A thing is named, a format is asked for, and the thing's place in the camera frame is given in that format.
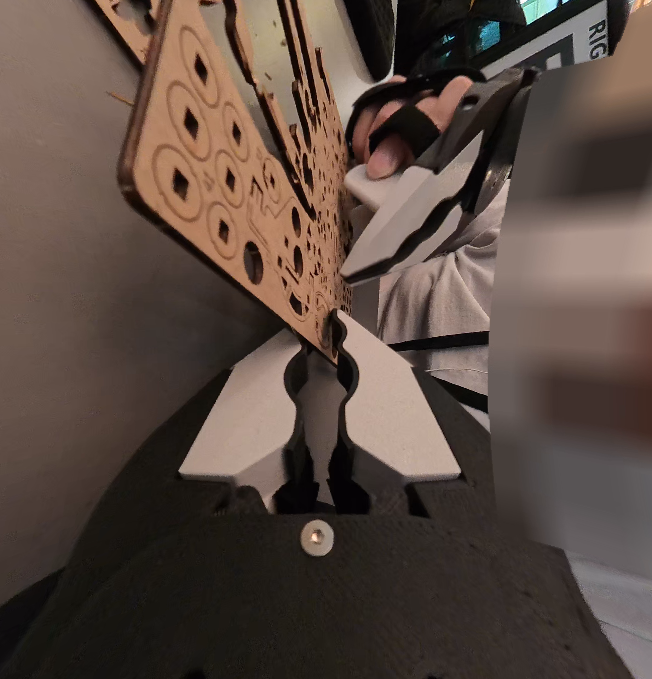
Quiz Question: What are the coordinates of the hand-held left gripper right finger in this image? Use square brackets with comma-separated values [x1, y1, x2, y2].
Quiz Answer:
[328, 310, 462, 499]

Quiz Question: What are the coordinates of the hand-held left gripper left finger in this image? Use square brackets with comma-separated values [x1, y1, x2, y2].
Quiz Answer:
[178, 329, 318, 512]

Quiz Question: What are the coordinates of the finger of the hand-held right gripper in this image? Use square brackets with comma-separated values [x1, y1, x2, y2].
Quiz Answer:
[339, 132, 488, 287]
[387, 204, 478, 277]

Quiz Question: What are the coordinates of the laser-cut wooden parts sheet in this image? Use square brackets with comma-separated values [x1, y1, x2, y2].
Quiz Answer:
[90, 0, 174, 69]
[118, 0, 358, 368]

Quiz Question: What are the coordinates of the person's right hand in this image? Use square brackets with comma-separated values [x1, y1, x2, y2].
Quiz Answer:
[346, 74, 488, 181]

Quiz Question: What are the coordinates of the person's grey shirt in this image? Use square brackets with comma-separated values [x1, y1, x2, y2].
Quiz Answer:
[376, 180, 509, 430]

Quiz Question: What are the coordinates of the black harness strap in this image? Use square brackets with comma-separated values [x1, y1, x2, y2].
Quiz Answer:
[387, 330, 490, 414]

